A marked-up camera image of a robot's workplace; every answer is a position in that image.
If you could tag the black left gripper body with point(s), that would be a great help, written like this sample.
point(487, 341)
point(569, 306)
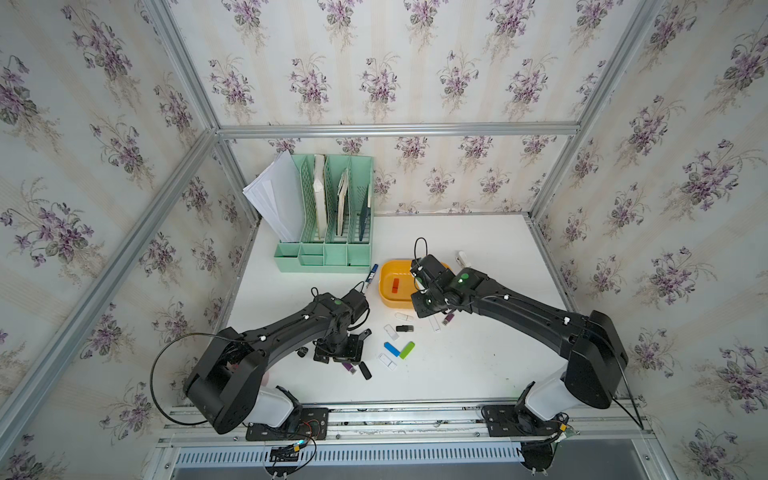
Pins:
point(347, 349)

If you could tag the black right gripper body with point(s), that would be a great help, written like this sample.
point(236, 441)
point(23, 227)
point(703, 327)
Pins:
point(426, 303)

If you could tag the white slider usb drive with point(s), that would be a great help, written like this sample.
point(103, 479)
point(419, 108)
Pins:
point(387, 361)

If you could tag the yellow plastic storage box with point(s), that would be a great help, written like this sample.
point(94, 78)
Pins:
point(398, 268)

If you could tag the green usb drive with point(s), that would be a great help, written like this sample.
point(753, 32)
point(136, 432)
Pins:
point(407, 350)

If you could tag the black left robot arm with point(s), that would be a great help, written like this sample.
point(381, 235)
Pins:
point(225, 383)

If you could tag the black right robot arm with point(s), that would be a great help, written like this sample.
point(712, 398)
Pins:
point(590, 344)

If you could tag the white flat usb drive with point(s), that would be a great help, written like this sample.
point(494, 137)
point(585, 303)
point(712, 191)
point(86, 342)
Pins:
point(434, 323)

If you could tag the black capsule usb drive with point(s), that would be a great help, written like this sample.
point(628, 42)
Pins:
point(365, 371)

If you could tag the white green-band usb drive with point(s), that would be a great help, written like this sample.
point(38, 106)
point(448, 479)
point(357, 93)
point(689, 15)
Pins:
point(403, 316)

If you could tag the blue usb drive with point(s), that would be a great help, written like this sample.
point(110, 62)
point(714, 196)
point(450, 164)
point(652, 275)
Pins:
point(392, 349)

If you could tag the white small device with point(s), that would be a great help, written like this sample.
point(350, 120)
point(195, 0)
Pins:
point(462, 259)

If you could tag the blue white marker pen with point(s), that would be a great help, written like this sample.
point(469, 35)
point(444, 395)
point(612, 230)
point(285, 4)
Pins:
point(370, 276)

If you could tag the beige notebook in organizer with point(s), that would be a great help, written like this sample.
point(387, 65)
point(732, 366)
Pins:
point(342, 192)

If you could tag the white book in organizer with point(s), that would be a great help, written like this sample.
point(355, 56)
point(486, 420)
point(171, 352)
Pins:
point(318, 186)

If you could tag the green desk file organizer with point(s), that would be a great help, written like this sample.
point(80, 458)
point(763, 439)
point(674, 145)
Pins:
point(350, 253)

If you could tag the white paper stack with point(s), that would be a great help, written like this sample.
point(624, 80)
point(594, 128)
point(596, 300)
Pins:
point(276, 194)

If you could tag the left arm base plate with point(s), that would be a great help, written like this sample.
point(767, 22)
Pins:
point(299, 425)

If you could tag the aluminium front rail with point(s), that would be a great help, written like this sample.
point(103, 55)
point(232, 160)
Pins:
point(418, 421)

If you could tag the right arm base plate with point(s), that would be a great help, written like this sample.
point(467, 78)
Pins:
point(518, 421)

